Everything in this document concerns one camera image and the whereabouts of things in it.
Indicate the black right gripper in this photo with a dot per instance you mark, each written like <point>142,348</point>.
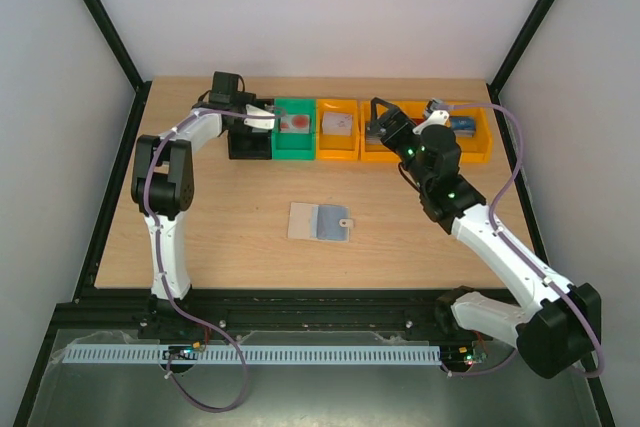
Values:
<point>390,121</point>

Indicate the beige leather card holder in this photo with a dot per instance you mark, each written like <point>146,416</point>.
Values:
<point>299,221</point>

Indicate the blue cards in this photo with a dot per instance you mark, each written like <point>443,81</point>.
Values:
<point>330,223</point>

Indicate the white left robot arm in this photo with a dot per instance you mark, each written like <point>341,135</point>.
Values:
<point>163,181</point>

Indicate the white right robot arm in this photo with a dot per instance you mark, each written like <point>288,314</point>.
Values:
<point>553,324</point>

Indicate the grey cards in bin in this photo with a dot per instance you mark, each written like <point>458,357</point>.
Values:
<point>372,136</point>

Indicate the white card in yellow bin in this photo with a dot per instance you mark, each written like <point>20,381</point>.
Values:
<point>336,124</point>

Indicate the blue card in bin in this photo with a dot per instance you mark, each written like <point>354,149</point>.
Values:
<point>463,126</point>

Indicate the red white card green bin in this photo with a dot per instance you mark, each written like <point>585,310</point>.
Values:
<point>299,124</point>

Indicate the yellow storage bin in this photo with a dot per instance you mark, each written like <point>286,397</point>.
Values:
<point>478,149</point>
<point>337,147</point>
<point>417,111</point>
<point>370,151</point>

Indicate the green storage bin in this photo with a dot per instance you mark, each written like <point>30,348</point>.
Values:
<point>294,136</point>

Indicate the black storage bin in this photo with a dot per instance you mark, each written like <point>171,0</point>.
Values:
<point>245,142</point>

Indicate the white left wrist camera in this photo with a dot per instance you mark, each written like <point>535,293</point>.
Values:
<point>258,118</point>

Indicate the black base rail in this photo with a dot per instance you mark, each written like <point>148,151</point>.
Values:
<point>409,314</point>

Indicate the black frame post right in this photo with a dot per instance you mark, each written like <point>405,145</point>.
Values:
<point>519,46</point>

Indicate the black frame post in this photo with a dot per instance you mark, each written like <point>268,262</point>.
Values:
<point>519,46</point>
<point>108,30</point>

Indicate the black frame post left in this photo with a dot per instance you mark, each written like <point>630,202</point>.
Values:
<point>108,30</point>

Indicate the white slotted cable duct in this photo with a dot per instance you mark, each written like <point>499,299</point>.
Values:
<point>254,355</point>

